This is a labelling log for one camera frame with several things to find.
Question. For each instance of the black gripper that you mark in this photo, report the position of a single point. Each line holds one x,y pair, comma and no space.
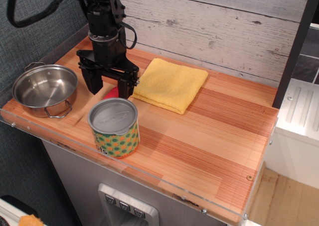
108,58

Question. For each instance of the red handled metal spoon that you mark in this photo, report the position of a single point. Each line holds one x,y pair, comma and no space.
113,93

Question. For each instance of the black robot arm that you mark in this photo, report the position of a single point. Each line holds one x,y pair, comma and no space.
105,18

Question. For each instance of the green orange patterned can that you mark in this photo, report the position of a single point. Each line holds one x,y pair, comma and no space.
115,127

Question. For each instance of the yellow folded cloth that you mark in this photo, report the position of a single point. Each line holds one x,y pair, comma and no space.
169,86

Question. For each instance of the stainless steel pot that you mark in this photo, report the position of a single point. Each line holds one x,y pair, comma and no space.
46,90

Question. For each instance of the clear acrylic table edge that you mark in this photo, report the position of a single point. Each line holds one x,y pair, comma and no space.
81,168

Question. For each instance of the silver dispenser panel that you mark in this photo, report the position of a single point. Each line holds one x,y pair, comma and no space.
121,209

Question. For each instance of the orange black object corner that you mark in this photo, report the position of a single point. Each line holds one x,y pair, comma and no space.
14,212

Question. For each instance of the white toy sink unit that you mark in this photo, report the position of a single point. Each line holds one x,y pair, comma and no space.
293,149

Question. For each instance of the dark right shelf post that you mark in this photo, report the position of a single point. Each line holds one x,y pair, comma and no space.
301,34

